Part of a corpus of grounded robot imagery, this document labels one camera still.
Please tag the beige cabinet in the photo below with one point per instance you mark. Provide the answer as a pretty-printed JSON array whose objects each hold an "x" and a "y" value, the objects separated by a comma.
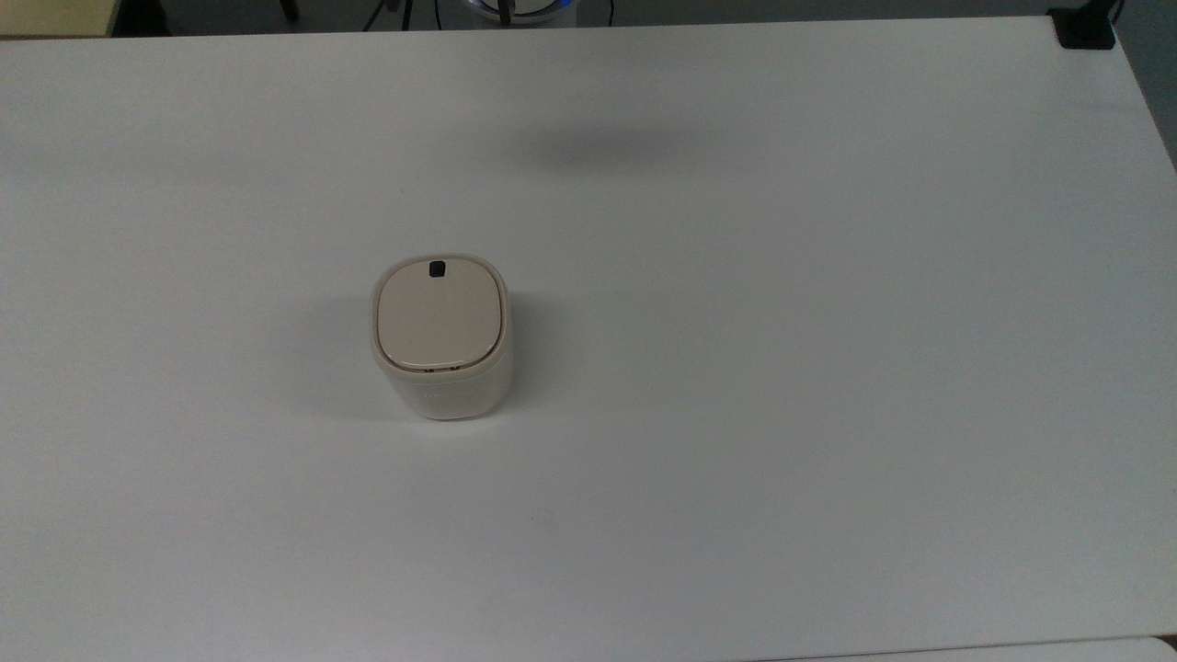
[{"x": 55, "y": 16}]

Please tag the small cream trash bin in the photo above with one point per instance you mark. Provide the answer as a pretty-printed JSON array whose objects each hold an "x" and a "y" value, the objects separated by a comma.
[{"x": 451, "y": 393}]

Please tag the cream trash bin lid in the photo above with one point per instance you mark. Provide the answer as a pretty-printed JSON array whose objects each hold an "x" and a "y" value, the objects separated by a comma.
[{"x": 441, "y": 317}]

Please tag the white adjacent table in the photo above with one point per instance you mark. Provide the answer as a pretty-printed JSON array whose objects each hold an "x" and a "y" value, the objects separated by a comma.
[{"x": 1039, "y": 651}]

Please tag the black table clamp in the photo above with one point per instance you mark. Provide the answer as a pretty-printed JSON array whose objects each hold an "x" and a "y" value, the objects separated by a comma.
[{"x": 1085, "y": 26}]

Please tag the black chair leg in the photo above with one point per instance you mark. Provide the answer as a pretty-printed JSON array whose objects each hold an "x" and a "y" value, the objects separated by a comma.
[{"x": 289, "y": 8}]

